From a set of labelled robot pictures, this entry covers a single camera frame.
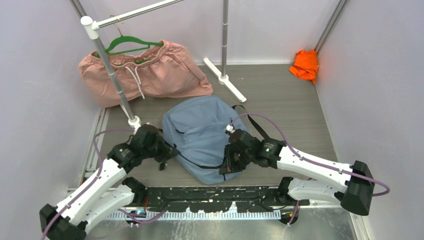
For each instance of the green clothes hanger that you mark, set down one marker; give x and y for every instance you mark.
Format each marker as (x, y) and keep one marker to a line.
(125, 44)

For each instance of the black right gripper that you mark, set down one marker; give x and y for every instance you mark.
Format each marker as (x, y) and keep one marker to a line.
(228, 165)

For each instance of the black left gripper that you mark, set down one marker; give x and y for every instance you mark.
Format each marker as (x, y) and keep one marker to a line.
(166, 148)

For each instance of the blue backpack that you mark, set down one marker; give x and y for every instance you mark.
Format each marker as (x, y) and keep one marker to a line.
(196, 127)

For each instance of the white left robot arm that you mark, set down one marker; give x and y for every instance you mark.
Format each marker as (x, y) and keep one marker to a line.
(108, 189)

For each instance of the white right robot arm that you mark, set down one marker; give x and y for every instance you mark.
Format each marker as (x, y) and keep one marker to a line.
(351, 185)

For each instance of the orange cloth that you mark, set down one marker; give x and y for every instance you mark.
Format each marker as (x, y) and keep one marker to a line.
(305, 65)

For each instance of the pink drawstring shorts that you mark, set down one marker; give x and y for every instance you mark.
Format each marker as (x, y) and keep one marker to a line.
(166, 71)

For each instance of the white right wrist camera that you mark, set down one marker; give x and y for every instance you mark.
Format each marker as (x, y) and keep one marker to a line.
(229, 129)

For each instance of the metal clothes rack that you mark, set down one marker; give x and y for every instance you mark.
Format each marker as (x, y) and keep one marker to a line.
(91, 27)

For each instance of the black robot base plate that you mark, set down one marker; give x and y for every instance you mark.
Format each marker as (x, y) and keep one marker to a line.
(213, 199)

